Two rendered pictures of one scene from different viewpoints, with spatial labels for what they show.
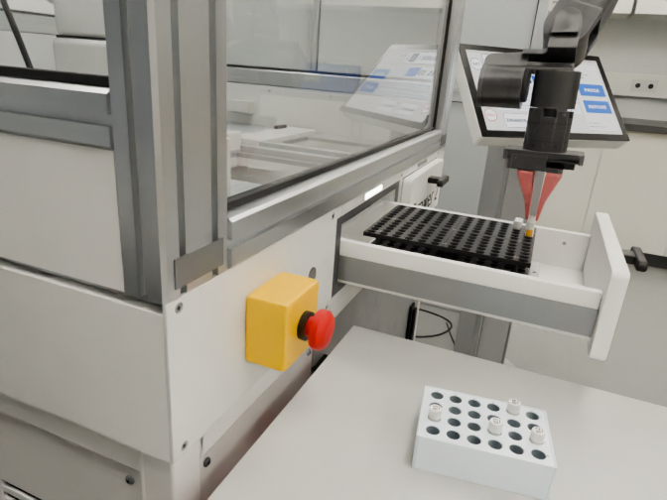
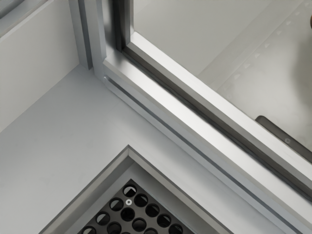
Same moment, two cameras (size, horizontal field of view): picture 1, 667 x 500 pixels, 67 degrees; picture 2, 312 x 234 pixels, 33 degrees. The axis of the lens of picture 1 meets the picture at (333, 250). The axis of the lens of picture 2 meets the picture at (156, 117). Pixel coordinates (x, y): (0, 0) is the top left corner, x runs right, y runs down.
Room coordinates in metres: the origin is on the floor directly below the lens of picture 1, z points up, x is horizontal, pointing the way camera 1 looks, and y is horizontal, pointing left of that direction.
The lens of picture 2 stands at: (1.10, 0.03, 1.37)
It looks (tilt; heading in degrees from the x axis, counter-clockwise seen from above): 63 degrees down; 286
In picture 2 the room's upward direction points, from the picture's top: 4 degrees clockwise
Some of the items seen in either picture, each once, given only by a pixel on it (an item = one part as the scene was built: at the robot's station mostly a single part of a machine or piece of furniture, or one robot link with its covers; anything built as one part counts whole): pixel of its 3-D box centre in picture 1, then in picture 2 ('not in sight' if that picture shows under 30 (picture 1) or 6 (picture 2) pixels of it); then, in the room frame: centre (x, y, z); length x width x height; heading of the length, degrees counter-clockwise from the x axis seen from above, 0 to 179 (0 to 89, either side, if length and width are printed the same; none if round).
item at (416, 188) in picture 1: (422, 192); not in sight; (1.05, -0.18, 0.87); 0.29 x 0.02 x 0.11; 158
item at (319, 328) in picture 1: (316, 328); not in sight; (0.43, 0.01, 0.88); 0.04 x 0.03 x 0.04; 158
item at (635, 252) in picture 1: (627, 256); not in sight; (0.63, -0.39, 0.91); 0.07 x 0.04 x 0.01; 158
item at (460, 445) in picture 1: (480, 437); not in sight; (0.41, -0.16, 0.78); 0.12 x 0.08 x 0.04; 76
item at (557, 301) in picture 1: (445, 251); not in sight; (0.72, -0.17, 0.86); 0.40 x 0.26 x 0.06; 68
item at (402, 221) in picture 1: (451, 249); not in sight; (0.71, -0.18, 0.87); 0.22 x 0.18 x 0.06; 68
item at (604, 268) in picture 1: (600, 275); not in sight; (0.64, -0.36, 0.87); 0.29 x 0.02 x 0.11; 158
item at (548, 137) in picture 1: (546, 136); not in sight; (0.72, -0.28, 1.04); 0.10 x 0.07 x 0.07; 67
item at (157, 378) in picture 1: (149, 183); not in sight; (0.97, 0.37, 0.87); 1.02 x 0.95 x 0.14; 158
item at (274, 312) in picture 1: (286, 319); not in sight; (0.45, 0.04, 0.88); 0.07 x 0.05 x 0.07; 158
